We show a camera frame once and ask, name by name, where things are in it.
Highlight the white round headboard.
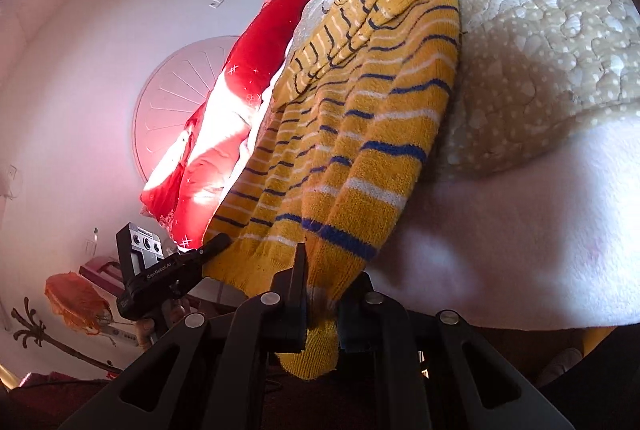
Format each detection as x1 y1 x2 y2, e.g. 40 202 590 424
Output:
131 36 238 180

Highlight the yellow striped knit sweater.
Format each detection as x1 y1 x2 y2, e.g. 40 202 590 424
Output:
204 0 460 380

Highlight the heart patterned quilt bedspread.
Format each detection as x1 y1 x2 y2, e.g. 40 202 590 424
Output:
249 0 640 181

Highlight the black tree wall decal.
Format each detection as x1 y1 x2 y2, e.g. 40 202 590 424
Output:
10 297 122 377

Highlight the red long pillow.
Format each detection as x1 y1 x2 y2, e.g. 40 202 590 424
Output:
140 0 310 250

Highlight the orange fringed lampshade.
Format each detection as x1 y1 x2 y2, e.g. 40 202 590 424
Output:
44 272 113 336

